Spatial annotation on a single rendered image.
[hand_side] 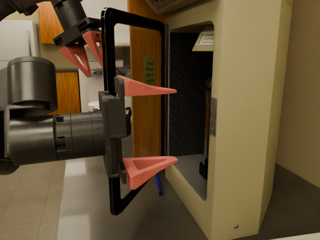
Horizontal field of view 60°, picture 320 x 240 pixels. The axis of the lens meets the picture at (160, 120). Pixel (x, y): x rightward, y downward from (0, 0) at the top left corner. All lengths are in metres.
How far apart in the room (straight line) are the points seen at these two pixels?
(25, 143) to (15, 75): 0.08
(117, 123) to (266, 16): 0.33
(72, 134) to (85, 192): 0.49
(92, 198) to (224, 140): 0.40
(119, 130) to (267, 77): 0.31
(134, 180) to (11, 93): 0.18
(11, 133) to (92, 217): 0.40
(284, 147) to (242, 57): 0.59
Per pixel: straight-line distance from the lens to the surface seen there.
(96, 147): 0.34
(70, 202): 0.78
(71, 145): 0.34
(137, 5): 0.83
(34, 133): 0.34
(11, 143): 0.34
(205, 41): 0.60
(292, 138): 1.02
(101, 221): 0.69
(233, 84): 0.51
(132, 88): 0.33
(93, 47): 0.60
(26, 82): 0.36
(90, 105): 1.24
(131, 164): 0.39
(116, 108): 0.33
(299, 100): 0.98
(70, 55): 0.63
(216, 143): 0.52
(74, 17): 0.63
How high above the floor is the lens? 1.32
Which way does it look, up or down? 14 degrees down
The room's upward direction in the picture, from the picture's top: straight up
